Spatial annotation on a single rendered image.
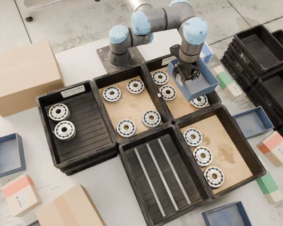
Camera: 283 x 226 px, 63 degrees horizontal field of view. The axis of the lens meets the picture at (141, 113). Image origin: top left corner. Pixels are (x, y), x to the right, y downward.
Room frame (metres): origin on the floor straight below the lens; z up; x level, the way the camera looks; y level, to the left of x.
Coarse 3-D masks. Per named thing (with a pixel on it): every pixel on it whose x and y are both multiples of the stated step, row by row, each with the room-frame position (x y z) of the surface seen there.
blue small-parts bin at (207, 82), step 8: (168, 64) 0.69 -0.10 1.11; (200, 64) 0.72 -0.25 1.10; (168, 72) 0.68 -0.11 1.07; (200, 72) 0.70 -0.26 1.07; (208, 72) 0.67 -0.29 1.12; (200, 80) 0.65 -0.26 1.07; (208, 80) 0.65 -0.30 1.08; (216, 80) 0.62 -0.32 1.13; (184, 88) 0.57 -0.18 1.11; (192, 88) 0.60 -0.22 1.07; (200, 88) 0.61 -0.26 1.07; (208, 88) 0.58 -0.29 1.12; (184, 96) 0.55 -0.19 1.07; (192, 96) 0.53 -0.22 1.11
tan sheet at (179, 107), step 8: (152, 72) 0.83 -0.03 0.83; (168, 80) 0.79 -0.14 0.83; (176, 88) 0.74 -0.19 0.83; (176, 96) 0.69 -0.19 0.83; (168, 104) 0.63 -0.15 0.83; (176, 104) 0.63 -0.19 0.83; (184, 104) 0.64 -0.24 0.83; (208, 104) 0.66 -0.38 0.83; (176, 112) 0.59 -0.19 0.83; (184, 112) 0.59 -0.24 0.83
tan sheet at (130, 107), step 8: (128, 80) 0.76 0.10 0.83; (104, 88) 0.68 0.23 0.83; (120, 88) 0.69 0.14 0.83; (144, 88) 0.71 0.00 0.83; (128, 96) 0.65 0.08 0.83; (136, 96) 0.65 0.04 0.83; (144, 96) 0.66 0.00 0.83; (112, 104) 0.58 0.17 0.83; (120, 104) 0.59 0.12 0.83; (128, 104) 0.59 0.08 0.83; (136, 104) 0.60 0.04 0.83; (144, 104) 0.61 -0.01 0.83; (152, 104) 0.61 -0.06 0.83; (112, 112) 0.54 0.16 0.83; (120, 112) 0.54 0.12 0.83; (128, 112) 0.55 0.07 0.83; (136, 112) 0.55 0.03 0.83; (144, 112) 0.56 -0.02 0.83; (112, 120) 0.49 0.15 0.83; (120, 120) 0.49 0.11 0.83; (136, 120) 0.51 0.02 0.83; (136, 128) 0.46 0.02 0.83; (144, 128) 0.46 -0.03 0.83
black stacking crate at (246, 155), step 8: (208, 112) 0.56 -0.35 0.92; (216, 112) 0.60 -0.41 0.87; (224, 112) 0.58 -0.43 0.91; (192, 120) 0.52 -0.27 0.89; (200, 120) 0.55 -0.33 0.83; (224, 120) 0.55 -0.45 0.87; (224, 128) 0.53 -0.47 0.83; (232, 128) 0.50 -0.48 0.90; (232, 136) 0.47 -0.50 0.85; (240, 136) 0.45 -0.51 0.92; (240, 144) 0.42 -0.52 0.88; (240, 152) 0.39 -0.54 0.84; (248, 152) 0.38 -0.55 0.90; (248, 160) 0.35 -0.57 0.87; (256, 168) 0.31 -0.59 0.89
